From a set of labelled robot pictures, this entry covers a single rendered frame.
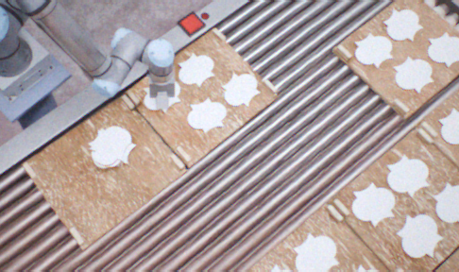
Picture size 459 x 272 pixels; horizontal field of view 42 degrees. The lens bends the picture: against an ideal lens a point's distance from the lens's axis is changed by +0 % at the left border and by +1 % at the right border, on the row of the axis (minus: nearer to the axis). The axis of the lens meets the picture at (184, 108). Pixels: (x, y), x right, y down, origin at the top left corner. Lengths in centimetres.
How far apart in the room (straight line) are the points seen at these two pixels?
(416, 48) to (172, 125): 93
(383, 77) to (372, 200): 46
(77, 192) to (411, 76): 121
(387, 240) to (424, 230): 12
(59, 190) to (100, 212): 15
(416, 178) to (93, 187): 104
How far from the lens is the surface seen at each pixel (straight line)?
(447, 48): 235
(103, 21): 335
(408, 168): 210
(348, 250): 197
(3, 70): 211
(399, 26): 234
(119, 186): 195
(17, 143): 208
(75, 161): 199
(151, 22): 333
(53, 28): 166
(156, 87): 193
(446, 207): 210
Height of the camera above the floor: 279
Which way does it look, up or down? 65 degrees down
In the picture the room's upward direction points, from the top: 3 degrees clockwise
